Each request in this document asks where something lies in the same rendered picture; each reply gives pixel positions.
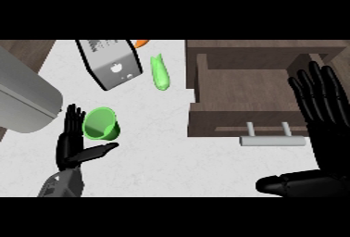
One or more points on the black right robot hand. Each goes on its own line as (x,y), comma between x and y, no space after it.
(325,129)

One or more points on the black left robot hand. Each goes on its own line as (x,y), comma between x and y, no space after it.
(68,145)

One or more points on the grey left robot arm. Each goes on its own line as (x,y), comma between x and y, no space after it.
(61,184)

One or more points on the green cup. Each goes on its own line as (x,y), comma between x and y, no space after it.
(101,124)

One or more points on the open brown wooden drawer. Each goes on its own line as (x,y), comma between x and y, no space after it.
(248,95)

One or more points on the grey rounded appliance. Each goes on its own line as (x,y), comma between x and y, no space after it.
(25,97)

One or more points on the grey box grater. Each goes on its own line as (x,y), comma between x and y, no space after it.
(111,63)

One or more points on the brown wooden cabinet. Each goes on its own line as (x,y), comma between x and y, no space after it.
(273,49)

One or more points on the green vegetable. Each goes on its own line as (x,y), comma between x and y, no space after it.
(160,72)

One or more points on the orange carrot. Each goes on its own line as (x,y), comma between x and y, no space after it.
(140,43)

